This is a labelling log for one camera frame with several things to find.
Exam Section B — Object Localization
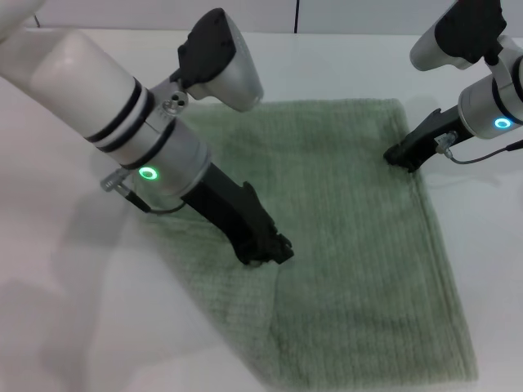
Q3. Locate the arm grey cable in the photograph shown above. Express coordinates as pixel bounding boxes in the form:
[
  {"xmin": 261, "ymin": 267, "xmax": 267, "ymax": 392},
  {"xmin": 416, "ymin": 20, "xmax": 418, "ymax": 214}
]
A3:
[
  {"xmin": 434, "ymin": 129, "xmax": 523, "ymax": 165},
  {"xmin": 100, "ymin": 168, "xmax": 188, "ymax": 215}
]

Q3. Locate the green ribbed towel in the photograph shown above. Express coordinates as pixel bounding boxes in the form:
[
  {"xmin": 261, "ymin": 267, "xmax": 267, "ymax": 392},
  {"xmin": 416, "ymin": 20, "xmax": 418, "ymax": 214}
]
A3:
[{"xmin": 142, "ymin": 97, "xmax": 480, "ymax": 390}]

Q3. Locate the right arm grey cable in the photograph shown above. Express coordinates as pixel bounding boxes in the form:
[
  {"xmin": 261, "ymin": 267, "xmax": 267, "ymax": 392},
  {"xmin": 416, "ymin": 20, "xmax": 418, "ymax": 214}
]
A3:
[{"xmin": 434, "ymin": 129, "xmax": 523, "ymax": 165}]

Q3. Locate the left arm grey cable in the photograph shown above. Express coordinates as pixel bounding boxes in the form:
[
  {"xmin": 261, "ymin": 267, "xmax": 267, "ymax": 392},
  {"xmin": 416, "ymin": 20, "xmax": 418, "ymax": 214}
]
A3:
[{"xmin": 100, "ymin": 168, "xmax": 188, "ymax": 215}]

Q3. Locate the left wrist camera housing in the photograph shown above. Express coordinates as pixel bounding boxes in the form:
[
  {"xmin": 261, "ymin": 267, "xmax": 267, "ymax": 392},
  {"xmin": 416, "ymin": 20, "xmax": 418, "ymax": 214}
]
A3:
[{"xmin": 177, "ymin": 7, "xmax": 264, "ymax": 113}]

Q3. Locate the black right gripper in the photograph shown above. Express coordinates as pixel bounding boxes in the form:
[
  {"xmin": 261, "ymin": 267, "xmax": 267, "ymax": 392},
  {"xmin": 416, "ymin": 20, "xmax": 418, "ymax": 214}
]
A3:
[{"xmin": 383, "ymin": 105, "xmax": 467, "ymax": 174}]

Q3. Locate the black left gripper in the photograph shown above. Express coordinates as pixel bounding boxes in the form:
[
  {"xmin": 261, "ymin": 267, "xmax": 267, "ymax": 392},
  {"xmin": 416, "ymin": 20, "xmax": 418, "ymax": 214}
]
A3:
[{"xmin": 179, "ymin": 163, "xmax": 296, "ymax": 268}]

